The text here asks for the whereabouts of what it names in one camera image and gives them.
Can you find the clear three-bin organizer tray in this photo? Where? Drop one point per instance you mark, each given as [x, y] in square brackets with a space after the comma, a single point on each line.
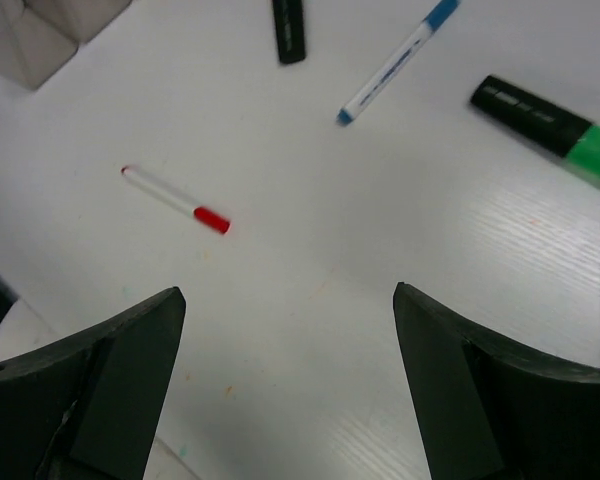
[37, 38]

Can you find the green-capped black highlighter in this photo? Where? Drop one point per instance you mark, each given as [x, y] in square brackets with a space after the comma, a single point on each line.
[566, 135]

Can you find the blue-capped white marker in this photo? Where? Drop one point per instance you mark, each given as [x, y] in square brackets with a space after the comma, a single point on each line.
[396, 61]

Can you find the orange-capped black highlighter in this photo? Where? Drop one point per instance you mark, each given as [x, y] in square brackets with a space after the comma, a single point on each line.
[289, 27]

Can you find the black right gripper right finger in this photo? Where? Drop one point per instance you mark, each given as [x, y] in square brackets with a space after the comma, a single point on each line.
[490, 407]

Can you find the red-capped white marker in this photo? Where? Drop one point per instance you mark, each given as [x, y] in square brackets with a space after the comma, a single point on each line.
[175, 198]

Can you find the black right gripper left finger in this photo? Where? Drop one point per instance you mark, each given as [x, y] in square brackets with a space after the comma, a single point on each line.
[88, 406]

